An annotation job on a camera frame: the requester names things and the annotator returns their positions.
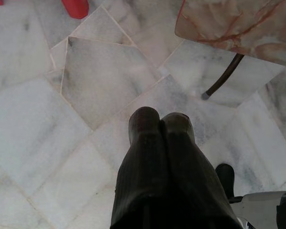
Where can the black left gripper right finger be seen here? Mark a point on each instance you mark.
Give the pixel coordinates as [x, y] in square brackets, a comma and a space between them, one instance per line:
[188, 171]

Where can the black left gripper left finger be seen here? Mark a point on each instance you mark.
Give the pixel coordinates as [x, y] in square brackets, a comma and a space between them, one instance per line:
[143, 167]

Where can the dark curved table leg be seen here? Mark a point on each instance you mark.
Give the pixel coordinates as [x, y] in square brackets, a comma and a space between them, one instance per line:
[225, 76]

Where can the pink marble table top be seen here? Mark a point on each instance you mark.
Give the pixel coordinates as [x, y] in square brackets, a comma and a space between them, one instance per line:
[240, 21]

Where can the red plastic stool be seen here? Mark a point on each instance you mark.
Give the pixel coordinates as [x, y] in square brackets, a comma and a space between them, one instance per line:
[76, 8]

